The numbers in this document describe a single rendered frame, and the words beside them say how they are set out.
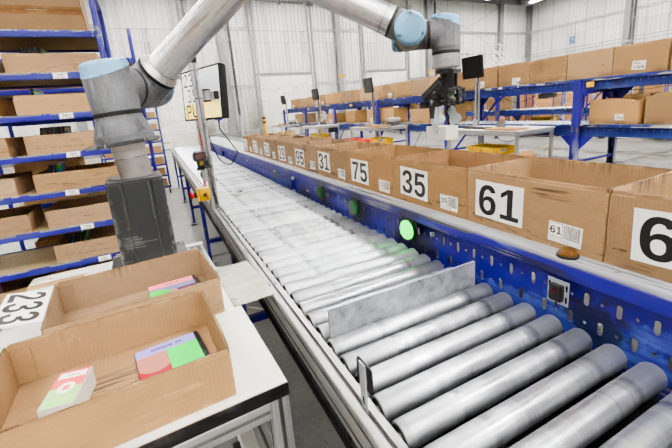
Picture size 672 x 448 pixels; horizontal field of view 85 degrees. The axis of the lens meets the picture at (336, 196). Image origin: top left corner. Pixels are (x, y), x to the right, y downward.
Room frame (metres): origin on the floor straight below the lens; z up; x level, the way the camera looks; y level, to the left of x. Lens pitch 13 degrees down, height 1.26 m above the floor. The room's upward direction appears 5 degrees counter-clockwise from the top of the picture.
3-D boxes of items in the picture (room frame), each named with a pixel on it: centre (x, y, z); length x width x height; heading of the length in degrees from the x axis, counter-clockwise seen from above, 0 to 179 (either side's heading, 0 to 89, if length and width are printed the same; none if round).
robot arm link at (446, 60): (1.28, -0.40, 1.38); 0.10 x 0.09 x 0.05; 115
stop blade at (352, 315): (0.86, -0.17, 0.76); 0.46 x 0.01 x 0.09; 115
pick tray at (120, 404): (0.62, 0.45, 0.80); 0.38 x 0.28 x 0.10; 118
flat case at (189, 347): (0.67, 0.36, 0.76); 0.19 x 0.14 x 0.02; 33
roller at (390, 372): (0.71, -0.24, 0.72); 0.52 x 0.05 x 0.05; 115
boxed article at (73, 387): (0.58, 0.52, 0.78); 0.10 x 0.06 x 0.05; 16
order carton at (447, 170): (1.33, -0.45, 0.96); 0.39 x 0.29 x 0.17; 25
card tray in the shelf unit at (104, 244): (2.14, 1.45, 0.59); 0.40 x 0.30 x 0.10; 113
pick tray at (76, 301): (0.92, 0.56, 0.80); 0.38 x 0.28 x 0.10; 121
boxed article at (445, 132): (1.30, -0.39, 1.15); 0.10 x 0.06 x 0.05; 25
